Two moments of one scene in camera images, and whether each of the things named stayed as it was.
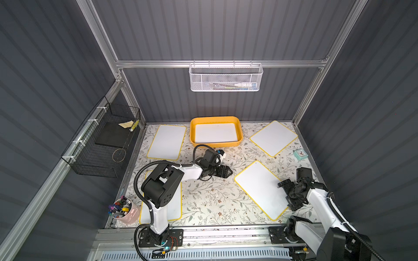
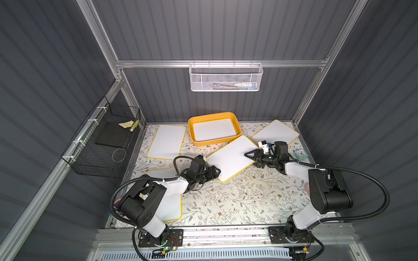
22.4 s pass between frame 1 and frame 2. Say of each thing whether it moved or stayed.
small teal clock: stayed
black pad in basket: stayed
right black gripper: moved
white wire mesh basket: stayed
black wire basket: stayed
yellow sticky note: stayed
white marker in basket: stayed
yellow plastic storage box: moved
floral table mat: stayed
